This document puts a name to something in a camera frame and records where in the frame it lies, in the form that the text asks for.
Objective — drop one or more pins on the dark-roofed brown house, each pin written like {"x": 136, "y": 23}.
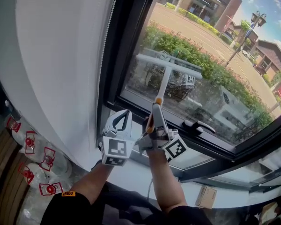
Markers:
{"x": 271, "y": 55}

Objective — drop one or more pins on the wooden slatted panel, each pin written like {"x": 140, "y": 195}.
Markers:
{"x": 4, "y": 184}

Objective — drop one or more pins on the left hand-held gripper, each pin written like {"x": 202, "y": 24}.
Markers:
{"x": 117, "y": 149}

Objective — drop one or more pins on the clear window glass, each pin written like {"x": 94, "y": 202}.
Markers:
{"x": 201, "y": 32}

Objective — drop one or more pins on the brown building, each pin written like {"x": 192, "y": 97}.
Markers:
{"x": 227, "y": 6}

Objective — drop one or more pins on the person's left forearm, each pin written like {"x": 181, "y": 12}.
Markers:
{"x": 91, "y": 184}

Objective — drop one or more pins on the black window frame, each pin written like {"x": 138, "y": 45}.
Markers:
{"x": 121, "y": 43}

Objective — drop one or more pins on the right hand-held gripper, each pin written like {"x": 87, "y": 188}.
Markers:
{"x": 175, "y": 149}

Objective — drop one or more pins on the person's right forearm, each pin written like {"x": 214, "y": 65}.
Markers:
{"x": 165, "y": 182}

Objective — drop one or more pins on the white windowsill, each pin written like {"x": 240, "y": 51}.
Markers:
{"x": 135, "y": 177}

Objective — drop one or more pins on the black street lamp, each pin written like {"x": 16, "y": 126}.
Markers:
{"x": 258, "y": 20}

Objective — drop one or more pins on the white squeegee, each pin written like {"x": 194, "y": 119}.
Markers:
{"x": 167, "y": 76}

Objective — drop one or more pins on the person's black shirt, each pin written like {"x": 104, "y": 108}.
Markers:
{"x": 72, "y": 210}

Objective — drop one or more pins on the dark teal panel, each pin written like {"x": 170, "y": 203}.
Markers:
{"x": 0, "y": 97}

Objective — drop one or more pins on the green hedge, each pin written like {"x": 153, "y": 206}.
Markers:
{"x": 178, "y": 46}

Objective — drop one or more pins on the small cardboard box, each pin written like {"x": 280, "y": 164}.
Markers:
{"x": 206, "y": 197}

